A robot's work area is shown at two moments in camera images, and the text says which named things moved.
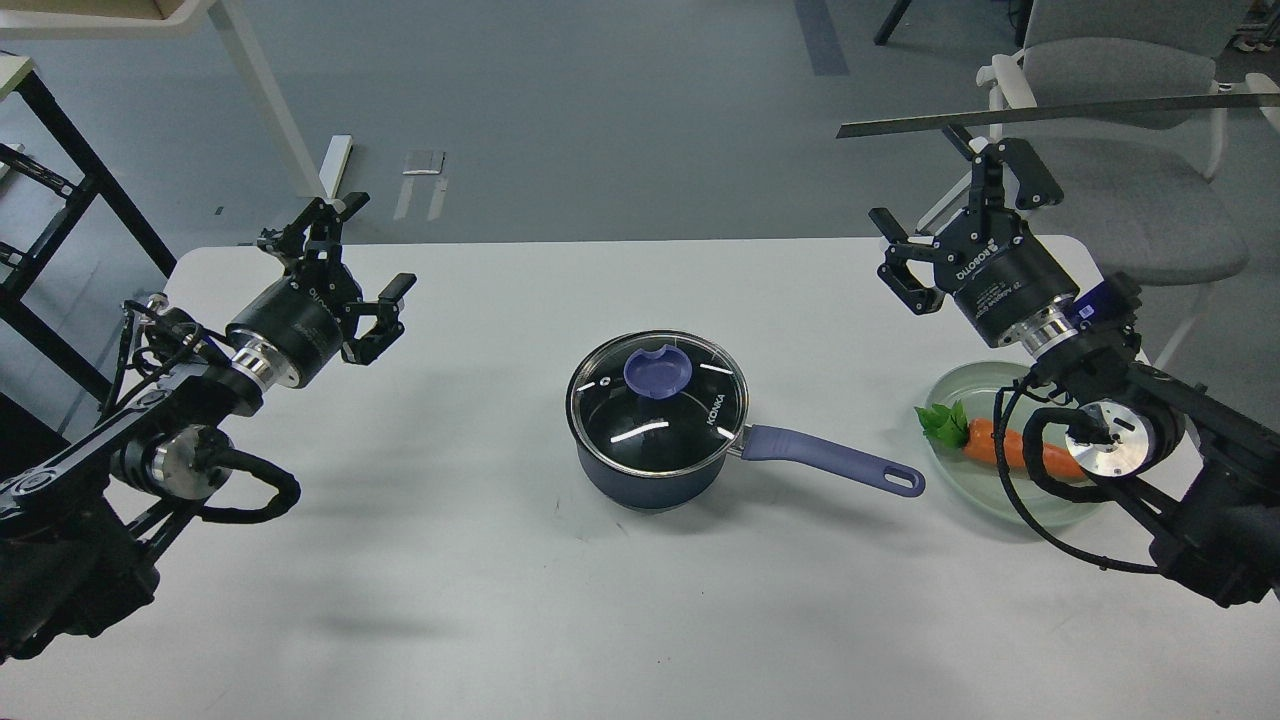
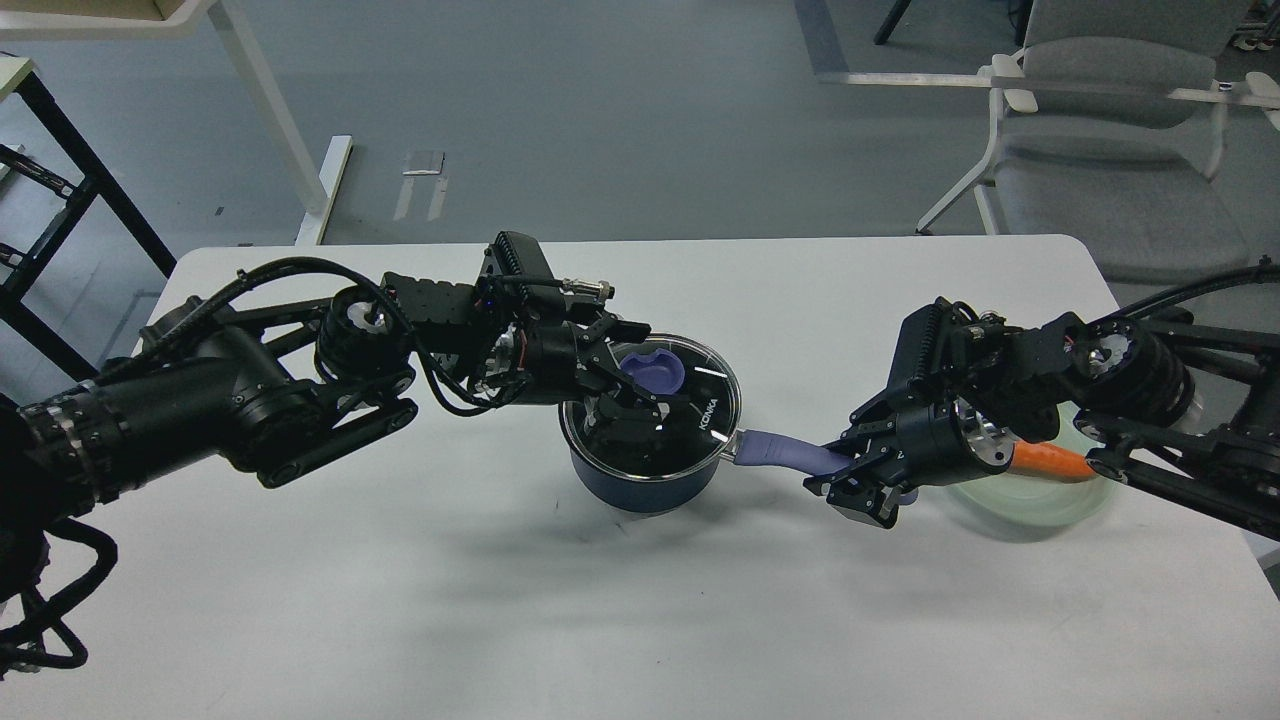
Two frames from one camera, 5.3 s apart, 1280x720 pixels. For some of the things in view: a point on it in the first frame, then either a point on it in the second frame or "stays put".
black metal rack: (15, 311) stays put
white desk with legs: (38, 19) stays put
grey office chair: (1140, 196) stays put
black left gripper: (295, 331) -> (562, 361)
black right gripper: (1013, 285) -> (930, 444)
